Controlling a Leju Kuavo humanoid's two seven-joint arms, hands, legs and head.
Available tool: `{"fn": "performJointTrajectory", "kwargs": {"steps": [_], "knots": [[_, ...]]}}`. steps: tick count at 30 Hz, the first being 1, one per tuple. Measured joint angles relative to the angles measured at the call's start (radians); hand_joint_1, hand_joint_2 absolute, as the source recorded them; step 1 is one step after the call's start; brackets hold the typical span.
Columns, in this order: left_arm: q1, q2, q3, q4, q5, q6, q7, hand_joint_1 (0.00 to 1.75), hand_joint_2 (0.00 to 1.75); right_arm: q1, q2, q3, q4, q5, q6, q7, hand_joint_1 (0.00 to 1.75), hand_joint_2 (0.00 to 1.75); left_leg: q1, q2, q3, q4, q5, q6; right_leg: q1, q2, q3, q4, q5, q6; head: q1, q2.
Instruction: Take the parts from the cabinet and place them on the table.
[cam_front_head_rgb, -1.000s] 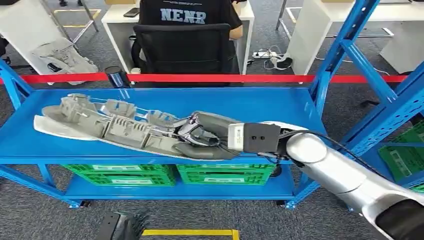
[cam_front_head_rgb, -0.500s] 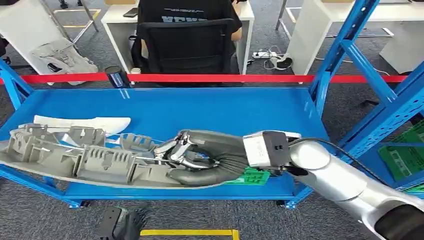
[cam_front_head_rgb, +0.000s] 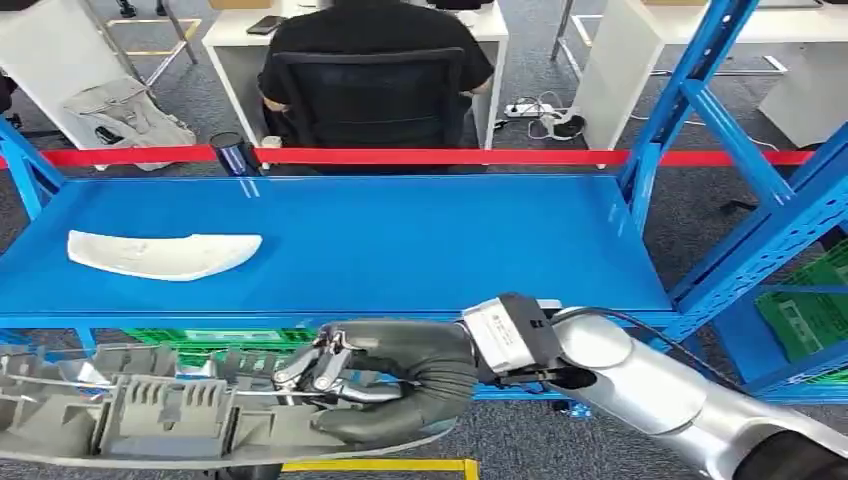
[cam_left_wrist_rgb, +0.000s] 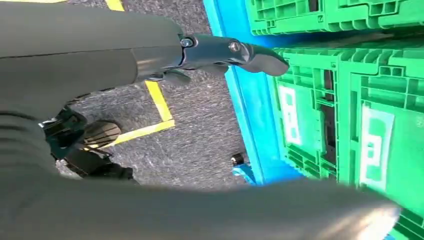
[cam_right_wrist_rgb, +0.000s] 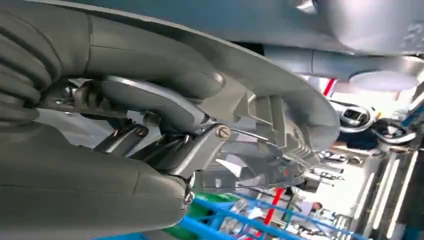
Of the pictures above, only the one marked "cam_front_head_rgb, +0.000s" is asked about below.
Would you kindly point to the white curved plastic part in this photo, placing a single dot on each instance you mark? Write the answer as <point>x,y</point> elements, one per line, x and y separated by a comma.
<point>159,258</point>

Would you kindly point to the grey fabric bag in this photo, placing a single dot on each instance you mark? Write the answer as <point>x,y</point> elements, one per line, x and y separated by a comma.
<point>126,119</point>

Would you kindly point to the white side desk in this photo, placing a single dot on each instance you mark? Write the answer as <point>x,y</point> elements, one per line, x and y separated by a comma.
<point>40,53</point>

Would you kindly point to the white power strip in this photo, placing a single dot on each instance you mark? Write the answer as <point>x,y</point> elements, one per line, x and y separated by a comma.
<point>523,109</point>

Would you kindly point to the seated person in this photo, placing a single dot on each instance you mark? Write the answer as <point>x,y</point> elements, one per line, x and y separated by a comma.
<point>371,26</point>

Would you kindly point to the green plastic crate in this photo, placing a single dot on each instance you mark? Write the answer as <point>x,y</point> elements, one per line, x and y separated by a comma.
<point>808,324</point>
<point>152,338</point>

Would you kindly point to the person's foot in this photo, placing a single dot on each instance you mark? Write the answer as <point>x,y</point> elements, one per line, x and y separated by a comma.
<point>161,6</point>
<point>126,8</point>

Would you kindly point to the black office chair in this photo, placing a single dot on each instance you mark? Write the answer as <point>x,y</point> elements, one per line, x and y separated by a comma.
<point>371,99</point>

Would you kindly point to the white paper cup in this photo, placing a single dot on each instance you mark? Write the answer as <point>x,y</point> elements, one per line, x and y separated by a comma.
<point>271,142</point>

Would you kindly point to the black phone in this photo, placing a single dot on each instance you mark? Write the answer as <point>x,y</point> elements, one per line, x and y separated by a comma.
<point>265,25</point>

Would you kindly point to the red barrier tape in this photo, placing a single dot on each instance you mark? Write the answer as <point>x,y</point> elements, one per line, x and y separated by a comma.
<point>430,157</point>

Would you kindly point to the cardboard box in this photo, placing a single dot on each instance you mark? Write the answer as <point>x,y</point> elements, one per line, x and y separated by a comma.
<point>238,3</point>

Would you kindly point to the barrier stanchion post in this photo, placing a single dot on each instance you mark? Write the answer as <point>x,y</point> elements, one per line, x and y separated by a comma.
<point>232,156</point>

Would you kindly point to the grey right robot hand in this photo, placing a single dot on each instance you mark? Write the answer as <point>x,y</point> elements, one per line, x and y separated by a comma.
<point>424,364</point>

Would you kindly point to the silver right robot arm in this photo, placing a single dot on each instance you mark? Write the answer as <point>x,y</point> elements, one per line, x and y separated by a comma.
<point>662,391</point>

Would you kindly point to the grey plastic car trim part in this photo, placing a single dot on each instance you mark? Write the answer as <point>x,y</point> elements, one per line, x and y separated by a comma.
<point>152,417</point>

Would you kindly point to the large white desk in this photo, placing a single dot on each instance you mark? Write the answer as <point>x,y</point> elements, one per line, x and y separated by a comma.
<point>623,60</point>

